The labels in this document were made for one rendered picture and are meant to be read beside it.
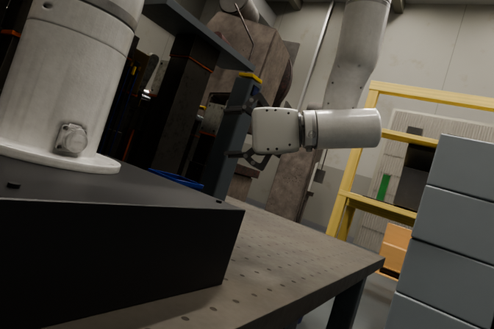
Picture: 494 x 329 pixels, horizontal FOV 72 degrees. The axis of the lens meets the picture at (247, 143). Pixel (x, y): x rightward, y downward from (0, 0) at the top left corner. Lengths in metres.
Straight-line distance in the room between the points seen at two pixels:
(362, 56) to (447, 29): 9.15
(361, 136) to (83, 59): 0.52
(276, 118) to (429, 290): 1.65
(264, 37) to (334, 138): 2.92
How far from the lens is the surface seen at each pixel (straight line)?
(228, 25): 3.79
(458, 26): 9.90
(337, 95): 0.83
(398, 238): 6.14
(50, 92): 0.44
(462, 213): 2.18
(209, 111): 1.31
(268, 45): 3.53
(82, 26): 0.45
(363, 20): 0.76
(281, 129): 0.71
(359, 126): 0.72
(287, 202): 6.50
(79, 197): 0.30
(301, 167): 6.46
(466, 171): 2.20
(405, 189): 3.79
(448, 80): 9.31
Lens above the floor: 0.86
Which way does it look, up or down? 4 degrees up
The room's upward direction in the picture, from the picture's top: 18 degrees clockwise
